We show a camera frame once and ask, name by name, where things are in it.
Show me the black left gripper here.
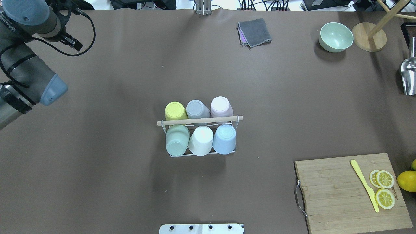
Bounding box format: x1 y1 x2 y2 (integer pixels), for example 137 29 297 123
52 31 83 51

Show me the green plastic cup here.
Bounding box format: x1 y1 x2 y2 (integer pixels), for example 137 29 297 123
165 125 190 157

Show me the pink plastic cup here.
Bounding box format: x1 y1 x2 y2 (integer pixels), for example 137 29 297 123
210 96 234 118

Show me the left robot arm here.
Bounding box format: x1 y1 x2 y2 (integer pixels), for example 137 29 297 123
0 0 85 129

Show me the yellow plastic cup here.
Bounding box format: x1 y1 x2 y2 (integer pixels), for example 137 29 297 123
165 102 188 121

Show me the grey plastic cup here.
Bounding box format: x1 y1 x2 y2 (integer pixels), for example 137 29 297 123
186 100 211 119

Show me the white plastic cup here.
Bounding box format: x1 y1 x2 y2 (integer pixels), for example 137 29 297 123
188 126 214 156

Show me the light blue plastic cup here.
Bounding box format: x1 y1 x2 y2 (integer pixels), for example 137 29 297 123
212 124 236 155

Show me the wooden cup tree stand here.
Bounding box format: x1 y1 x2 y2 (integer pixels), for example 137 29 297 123
352 0 415 52

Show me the purple folded cloth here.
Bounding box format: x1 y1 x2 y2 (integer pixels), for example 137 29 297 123
237 27 249 46

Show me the grey folded cloth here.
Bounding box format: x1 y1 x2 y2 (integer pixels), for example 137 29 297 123
237 18 272 48

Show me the light green bowl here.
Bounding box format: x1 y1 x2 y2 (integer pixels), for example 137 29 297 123
318 22 354 52

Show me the yellow plastic knife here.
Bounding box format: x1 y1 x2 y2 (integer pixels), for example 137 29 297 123
350 159 379 213

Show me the bamboo cutting board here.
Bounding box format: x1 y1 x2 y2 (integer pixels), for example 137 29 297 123
294 153 413 234

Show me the lemon slice behind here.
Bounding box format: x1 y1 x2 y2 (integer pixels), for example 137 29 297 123
369 169 382 188

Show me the lemon slice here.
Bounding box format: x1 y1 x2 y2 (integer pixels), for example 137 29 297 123
375 188 396 209
376 170 394 189
369 169 382 188

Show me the metal scoop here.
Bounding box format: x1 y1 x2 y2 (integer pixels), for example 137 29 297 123
400 37 416 95

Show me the lemon slice front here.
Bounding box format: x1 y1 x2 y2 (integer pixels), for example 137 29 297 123
376 170 394 189

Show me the lemon slice top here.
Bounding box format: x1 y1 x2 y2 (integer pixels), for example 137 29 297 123
375 188 396 209

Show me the yellow lemon near board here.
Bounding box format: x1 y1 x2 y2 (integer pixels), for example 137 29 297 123
397 170 416 193

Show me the yellow lemon outer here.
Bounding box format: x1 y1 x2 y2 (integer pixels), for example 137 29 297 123
410 159 416 171

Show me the white wire cup rack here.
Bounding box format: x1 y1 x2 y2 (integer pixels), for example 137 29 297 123
157 115 244 158

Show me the white camera stand base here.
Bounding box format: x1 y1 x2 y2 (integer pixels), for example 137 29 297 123
159 223 245 234

